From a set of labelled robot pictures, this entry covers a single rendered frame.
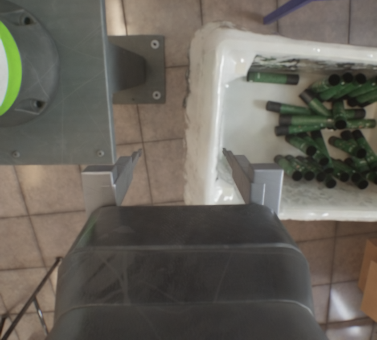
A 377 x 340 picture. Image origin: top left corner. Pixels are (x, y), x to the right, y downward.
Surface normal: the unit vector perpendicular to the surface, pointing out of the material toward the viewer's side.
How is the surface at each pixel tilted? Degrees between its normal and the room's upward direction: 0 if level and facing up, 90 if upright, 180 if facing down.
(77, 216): 0
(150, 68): 0
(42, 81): 70
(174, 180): 0
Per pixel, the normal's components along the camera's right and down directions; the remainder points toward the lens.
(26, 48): 0.97, -0.18
